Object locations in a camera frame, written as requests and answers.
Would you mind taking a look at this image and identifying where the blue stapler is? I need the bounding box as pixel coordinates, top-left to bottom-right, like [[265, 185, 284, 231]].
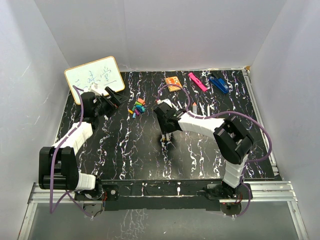
[[209, 74, 229, 94]]

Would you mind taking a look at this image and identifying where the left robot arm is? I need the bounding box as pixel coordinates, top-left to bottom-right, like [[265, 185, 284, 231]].
[[38, 84, 127, 200]]

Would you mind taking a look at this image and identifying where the orange highlighter marker body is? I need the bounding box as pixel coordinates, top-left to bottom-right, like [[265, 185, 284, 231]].
[[192, 102, 198, 115]]

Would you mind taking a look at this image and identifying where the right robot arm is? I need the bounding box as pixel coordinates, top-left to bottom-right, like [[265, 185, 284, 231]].
[[153, 99, 254, 199]]

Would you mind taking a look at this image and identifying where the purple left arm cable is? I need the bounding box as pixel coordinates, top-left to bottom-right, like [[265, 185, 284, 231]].
[[49, 84, 101, 218]]

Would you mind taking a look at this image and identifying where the aluminium frame rail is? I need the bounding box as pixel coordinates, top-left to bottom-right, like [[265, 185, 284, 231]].
[[27, 181, 298, 204]]

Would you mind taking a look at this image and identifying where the pink utility knife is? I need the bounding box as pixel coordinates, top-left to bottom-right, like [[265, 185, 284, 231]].
[[188, 72, 208, 92]]

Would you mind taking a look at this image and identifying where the pink cap white marker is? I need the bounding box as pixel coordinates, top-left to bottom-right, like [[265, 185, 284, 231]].
[[161, 134, 167, 142]]

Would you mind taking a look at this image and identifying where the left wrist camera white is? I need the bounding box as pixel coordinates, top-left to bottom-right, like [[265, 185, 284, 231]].
[[89, 83, 108, 96]]

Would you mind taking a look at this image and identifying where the orange highlighter cap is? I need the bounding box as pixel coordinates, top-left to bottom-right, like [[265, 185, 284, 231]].
[[137, 98, 146, 105]]

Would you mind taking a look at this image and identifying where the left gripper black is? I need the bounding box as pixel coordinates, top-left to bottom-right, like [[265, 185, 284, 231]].
[[93, 87, 128, 118]]

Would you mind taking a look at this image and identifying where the black mounting base bar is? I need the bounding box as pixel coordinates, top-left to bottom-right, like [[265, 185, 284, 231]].
[[75, 179, 253, 211]]

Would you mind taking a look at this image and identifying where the orange spiral notebook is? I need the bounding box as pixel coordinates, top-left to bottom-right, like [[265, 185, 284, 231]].
[[165, 76, 182, 92]]

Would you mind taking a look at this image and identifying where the small whiteboard with writing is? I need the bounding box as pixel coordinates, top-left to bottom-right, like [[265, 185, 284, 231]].
[[64, 56, 125, 105]]

